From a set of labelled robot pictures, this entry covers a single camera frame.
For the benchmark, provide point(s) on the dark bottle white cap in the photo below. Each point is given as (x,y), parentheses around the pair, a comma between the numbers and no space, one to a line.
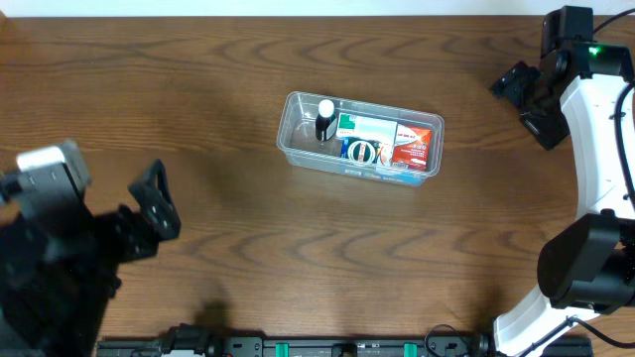
(326,122)

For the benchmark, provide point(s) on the blue Kool Fever box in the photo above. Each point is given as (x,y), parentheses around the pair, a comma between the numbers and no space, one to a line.
(385,154)

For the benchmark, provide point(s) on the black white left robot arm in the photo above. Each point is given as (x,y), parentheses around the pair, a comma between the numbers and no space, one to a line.
(59,261)

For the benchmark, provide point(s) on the red medicine box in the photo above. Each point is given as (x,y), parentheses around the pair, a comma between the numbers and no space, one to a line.
(411,148)

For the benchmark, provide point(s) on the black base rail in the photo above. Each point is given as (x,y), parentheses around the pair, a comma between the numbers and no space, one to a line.
(190,340)

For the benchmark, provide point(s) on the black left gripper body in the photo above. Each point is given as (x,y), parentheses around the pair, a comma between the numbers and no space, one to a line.
(128,231)

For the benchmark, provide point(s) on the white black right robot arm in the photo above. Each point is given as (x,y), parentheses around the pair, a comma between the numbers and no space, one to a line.
(583,91)

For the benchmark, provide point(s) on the white Panadol box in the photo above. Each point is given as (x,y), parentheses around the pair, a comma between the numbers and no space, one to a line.
(366,128)

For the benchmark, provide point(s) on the green round-label box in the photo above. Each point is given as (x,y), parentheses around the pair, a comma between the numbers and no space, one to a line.
(360,150)

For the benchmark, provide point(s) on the clear plastic container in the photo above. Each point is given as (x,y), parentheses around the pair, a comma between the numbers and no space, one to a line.
(297,138)

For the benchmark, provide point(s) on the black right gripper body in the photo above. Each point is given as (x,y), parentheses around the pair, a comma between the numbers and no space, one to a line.
(534,94)

